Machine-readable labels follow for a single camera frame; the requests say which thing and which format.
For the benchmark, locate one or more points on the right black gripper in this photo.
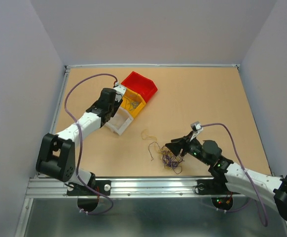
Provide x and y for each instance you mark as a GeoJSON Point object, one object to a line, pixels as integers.
{"type": "Point", "coordinates": [176, 144]}

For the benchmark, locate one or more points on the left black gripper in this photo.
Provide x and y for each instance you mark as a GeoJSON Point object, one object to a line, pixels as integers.
{"type": "Point", "coordinates": [117, 105]}

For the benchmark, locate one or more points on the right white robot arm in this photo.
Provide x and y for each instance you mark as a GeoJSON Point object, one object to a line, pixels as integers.
{"type": "Point", "coordinates": [270, 190]}

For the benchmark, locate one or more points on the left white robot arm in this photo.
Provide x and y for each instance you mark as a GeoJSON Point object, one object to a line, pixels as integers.
{"type": "Point", "coordinates": [56, 157]}

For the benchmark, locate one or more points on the yellow plastic bin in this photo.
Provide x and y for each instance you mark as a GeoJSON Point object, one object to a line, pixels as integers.
{"type": "Point", "coordinates": [133, 103]}

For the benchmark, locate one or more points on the white plastic bin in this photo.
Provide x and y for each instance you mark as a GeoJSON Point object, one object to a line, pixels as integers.
{"type": "Point", "coordinates": [120, 121]}

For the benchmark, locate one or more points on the red plastic bin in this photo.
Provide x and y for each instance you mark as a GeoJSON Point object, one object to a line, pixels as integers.
{"type": "Point", "coordinates": [141, 85]}

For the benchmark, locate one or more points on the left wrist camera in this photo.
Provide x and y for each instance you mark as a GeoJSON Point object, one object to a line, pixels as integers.
{"type": "Point", "coordinates": [120, 91]}

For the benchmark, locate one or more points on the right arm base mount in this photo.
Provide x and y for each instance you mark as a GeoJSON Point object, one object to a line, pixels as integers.
{"type": "Point", "coordinates": [221, 197]}

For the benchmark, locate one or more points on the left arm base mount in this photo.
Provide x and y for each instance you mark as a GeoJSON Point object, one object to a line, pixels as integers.
{"type": "Point", "coordinates": [89, 190]}

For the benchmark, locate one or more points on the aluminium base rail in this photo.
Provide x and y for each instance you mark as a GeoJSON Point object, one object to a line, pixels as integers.
{"type": "Point", "coordinates": [167, 187]}

